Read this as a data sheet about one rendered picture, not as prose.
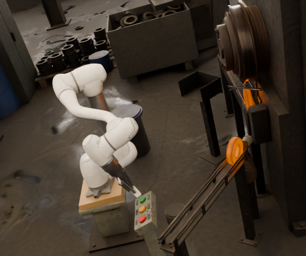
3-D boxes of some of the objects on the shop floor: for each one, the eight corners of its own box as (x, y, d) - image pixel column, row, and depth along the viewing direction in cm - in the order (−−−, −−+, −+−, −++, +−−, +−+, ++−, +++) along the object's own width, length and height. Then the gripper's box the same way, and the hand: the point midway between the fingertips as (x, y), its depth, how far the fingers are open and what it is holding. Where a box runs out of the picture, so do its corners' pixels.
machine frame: (338, 124, 325) (337, -117, 236) (415, 216, 233) (461, -122, 144) (251, 142, 334) (219, -83, 245) (292, 238, 241) (264, -68, 152)
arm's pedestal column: (89, 253, 273) (73, 222, 257) (93, 213, 307) (80, 184, 292) (144, 241, 270) (132, 209, 254) (142, 202, 304) (131, 171, 289)
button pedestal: (179, 261, 248) (156, 189, 216) (182, 295, 227) (157, 220, 196) (155, 266, 250) (128, 195, 218) (155, 299, 229) (126, 226, 198)
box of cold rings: (190, 45, 564) (179, -9, 524) (201, 66, 493) (189, 5, 453) (122, 64, 570) (105, 11, 530) (123, 87, 498) (104, 28, 458)
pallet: (116, 49, 633) (108, 23, 611) (117, 67, 564) (108, 38, 541) (46, 69, 638) (35, 44, 616) (38, 89, 568) (26, 62, 546)
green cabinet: (-1, 109, 540) (-57, 3, 464) (13, 88, 600) (-34, -10, 524) (31, 101, 535) (-20, -8, 459) (43, 81, 594) (-1, -19, 518)
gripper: (117, 171, 196) (144, 200, 206) (119, 156, 207) (144, 185, 217) (105, 178, 198) (132, 206, 208) (108, 162, 209) (133, 190, 219)
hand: (135, 191), depth 211 cm, fingers closed
